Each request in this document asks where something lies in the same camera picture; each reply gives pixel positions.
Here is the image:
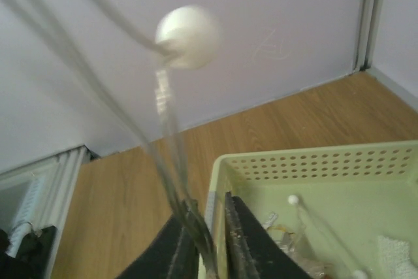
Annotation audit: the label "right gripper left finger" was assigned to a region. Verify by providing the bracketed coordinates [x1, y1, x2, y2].
[118, 216, 199, 279]

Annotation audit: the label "pale green perforated basket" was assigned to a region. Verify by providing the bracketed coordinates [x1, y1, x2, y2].
[205, 140, 417, 278]

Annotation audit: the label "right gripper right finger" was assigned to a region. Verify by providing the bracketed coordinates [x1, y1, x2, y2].
[224, 192, 310, 279]

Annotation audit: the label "grey slotted cable duct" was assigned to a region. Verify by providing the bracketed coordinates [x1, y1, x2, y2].
[7, 177, 46, 257]

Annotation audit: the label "white ball string lights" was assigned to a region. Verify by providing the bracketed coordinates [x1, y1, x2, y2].
[1, 0, 362, 274]

